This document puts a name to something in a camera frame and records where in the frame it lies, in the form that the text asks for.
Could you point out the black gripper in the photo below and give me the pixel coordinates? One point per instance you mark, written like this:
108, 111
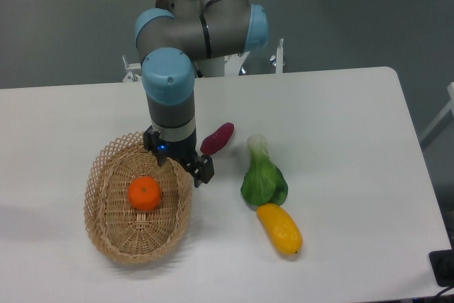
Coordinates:
200, 167

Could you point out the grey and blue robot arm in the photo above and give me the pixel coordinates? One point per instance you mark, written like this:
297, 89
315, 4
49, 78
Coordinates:
171, 39

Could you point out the oval woven wicker basket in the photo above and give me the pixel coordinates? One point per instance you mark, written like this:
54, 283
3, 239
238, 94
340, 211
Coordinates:
136, 211

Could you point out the purple sweet potato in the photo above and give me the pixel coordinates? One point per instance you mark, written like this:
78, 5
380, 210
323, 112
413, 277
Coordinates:
217, 140

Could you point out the orange fruit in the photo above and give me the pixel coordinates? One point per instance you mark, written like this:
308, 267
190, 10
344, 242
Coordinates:
144, 193

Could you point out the green bok choy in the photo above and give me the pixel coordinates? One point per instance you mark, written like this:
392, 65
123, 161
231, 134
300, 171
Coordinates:
264, 182

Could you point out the yellow mango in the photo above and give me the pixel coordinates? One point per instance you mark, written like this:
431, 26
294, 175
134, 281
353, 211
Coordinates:
281, 229

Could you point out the black device at table edge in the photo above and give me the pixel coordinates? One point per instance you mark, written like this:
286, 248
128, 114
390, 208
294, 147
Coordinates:
442, 266

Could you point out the white frame at right edge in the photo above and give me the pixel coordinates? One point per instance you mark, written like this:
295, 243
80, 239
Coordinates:
442, 119

